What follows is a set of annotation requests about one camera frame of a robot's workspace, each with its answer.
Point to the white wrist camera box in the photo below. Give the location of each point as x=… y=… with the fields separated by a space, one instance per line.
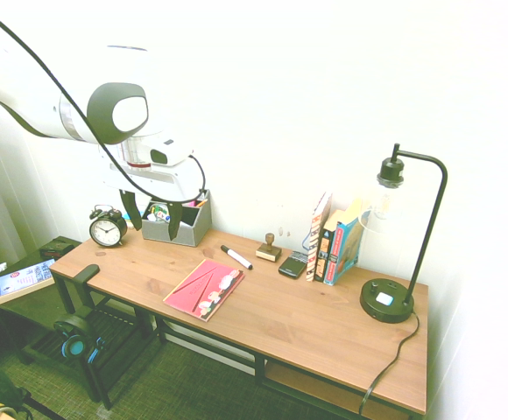
x=170 y=153

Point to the black twin-bell alarm clock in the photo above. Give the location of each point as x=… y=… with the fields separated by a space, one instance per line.
x=107 y=229

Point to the pink sushi notebook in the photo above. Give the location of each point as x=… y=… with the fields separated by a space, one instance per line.
x=203 y=291

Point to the wooden desk black frame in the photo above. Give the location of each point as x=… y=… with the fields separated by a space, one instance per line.
x=306 y=319

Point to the white marker black cap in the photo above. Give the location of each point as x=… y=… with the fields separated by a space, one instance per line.
x=236 y=256

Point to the grey felt desk organizer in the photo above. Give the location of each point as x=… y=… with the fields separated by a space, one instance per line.
x=192 y=227

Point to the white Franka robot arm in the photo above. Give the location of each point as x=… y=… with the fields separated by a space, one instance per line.
x=39 y=109

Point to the blue white paperback book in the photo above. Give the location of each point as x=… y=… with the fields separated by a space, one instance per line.
x=22 y=282

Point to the black orange spine book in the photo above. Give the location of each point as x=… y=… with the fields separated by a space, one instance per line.
x=325 y=254

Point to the small black flat case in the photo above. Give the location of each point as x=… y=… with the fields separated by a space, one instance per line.
x=57 y=250

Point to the dark green side table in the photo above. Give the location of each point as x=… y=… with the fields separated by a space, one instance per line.
x=30 y=306

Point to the black headphone hanger clamp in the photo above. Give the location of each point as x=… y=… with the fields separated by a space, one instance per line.
x=83 y=277

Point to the black desk lamp glass bulb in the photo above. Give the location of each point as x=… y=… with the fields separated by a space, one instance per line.
x=385 y=304

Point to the black slatted shoe rack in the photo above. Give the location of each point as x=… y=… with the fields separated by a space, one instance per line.
x=105 y=337

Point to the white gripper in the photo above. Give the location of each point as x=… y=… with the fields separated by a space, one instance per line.
x=166 y=181

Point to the black keypad phone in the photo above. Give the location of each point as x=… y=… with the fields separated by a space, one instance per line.
x=292 y=265

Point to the blue cover book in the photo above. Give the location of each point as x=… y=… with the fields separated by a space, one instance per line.
x=343 y=251

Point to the wooden rubber stamp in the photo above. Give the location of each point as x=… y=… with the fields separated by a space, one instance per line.
x=268 y=251

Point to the pink sticky note pad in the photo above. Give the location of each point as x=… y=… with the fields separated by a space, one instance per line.
x=189 y=204

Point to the black blue headphones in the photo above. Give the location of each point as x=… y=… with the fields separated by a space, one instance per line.
x=76 y=345

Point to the red white striped book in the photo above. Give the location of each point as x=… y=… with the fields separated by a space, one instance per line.
x=316 y=236

